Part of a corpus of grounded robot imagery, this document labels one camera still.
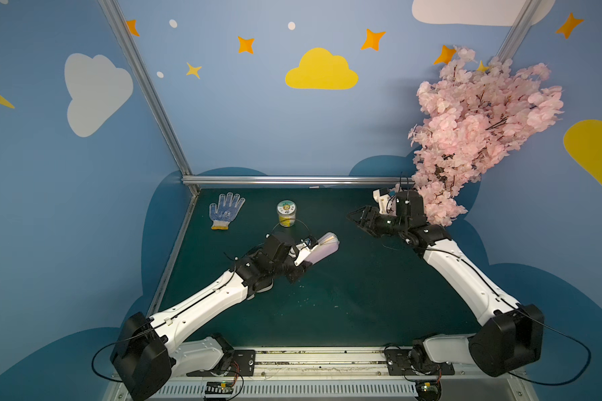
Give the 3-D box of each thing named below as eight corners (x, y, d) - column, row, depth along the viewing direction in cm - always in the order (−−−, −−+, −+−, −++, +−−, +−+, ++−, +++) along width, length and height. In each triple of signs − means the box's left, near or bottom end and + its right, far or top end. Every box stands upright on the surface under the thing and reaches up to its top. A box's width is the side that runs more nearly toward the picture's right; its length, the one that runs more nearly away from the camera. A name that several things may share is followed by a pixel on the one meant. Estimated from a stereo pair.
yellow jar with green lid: (277, 227, 109) (276, 215, 102) (279, 212, 115) (277, 200, 108) (295, 227, 109) (295, 215, 102) (296, 212, 115) (296, 200, 108)
